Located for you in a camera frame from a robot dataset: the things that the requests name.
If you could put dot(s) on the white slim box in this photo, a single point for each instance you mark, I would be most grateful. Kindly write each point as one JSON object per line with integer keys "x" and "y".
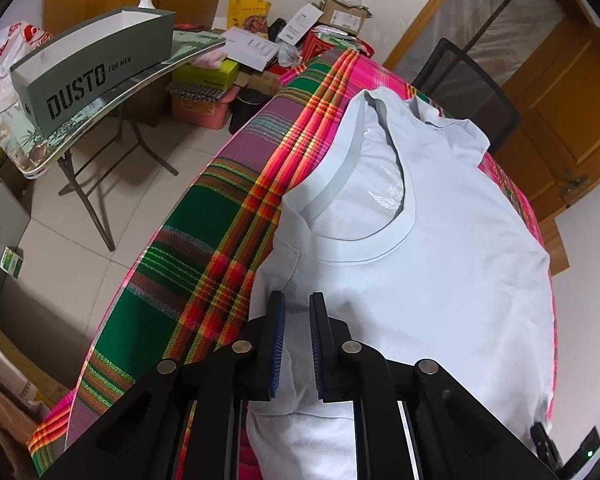
{"x": 300, "y": 22}

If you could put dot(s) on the light blue t-shirt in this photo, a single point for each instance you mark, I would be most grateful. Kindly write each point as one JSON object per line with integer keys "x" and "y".
{"x": 430, "y": 285}

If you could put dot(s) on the grey-green cardboard box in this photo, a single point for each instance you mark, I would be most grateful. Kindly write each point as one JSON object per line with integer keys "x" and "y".
{"x": 80, "y": 75}

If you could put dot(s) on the black pouch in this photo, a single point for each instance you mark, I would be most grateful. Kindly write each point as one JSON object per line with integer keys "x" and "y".
{"x": 278, "y": 28}

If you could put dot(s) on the pink plastic bin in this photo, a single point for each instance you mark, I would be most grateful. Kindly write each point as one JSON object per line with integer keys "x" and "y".
{"x": 200, "y": 112}

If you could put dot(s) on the wooden board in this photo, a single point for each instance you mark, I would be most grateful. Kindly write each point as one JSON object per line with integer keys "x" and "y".
{"x": 555, "y": 245}

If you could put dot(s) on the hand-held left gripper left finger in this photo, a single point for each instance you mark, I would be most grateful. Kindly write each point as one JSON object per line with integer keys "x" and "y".
{"x": 277, "y": 345}

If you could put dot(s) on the wooden door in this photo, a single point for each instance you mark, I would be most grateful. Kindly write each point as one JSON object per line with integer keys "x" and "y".
{"x": 555, "y": 110}

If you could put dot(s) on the glass-top folding table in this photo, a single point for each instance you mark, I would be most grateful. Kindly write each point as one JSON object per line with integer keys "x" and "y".
{"x": 30, "y": 150}

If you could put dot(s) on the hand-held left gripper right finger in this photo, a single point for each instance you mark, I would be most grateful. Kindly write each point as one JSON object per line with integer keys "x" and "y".
{"x": 317, "y": 345}

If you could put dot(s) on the pink green plaid tablecloth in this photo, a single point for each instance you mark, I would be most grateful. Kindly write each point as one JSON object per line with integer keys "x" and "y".
{"x": 195, "y": 260}

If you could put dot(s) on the white paper sheets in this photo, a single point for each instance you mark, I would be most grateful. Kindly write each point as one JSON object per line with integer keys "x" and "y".
{"x": 252, "y": 47}

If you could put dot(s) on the brown cardboard box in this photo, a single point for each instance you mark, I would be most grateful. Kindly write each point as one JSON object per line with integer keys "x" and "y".
{"x": 347, "y": 15}

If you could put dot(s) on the black cylinder container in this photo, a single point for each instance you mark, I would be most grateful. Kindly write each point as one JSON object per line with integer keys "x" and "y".
{"x": 252, "y": 110}

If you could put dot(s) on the red white plastic bag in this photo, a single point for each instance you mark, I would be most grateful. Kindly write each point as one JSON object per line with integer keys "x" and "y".
{"x": 10, "y": 45}

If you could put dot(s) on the pink cloth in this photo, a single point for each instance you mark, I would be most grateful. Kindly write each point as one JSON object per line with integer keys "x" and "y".
{"x": 207, "y": 60}

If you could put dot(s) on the yellow paper bag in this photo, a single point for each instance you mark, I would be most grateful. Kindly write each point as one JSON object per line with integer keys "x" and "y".
{"x": 250, "y": 15}

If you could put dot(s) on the small green box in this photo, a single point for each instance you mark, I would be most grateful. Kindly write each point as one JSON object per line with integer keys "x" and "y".
{"x": 11, "y": 261}

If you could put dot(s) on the clear plastic curtain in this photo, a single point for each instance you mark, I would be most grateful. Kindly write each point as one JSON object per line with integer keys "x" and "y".
{"x": 480, "y": 10}

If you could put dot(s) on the black mesh office chair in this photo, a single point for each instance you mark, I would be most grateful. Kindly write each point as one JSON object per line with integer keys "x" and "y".
{"x": 470, "y": 95}

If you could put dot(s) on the black rod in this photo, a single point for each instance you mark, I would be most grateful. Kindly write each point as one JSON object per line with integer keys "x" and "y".
{"x": 485, "y": 25}

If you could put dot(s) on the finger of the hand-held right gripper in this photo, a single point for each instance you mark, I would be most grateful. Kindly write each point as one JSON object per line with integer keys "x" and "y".
{"x": 545, "y": 442}

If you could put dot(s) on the grey cabinet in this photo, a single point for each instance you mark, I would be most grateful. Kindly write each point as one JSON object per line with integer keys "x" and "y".
{"x": 0, "y": 230}

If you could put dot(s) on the yellow-green box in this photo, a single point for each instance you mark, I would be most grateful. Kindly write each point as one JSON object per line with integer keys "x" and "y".
{"x": 205, "y": 77}

